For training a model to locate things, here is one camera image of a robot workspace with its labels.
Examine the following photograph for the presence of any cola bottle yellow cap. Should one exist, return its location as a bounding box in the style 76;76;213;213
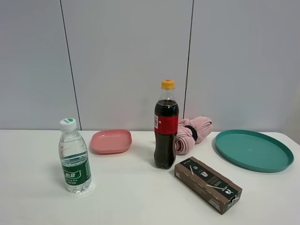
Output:
154;80;179;169

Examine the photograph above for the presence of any green label water bottle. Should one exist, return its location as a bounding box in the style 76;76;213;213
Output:
59;118;91;193

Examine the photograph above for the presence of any pink rolled towel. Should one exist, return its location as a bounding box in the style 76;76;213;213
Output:
175;116;213;155

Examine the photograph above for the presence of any black hair tie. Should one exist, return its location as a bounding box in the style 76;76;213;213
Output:
184;125;199;141

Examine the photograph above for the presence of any teal round plastic plate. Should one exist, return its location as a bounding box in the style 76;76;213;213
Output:
215;130;294;173

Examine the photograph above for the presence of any pink square plastic dish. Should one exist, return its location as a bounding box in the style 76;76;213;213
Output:
90;129;132;155

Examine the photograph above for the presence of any brown cardboard box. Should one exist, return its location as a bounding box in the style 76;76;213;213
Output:
174;157;242;215

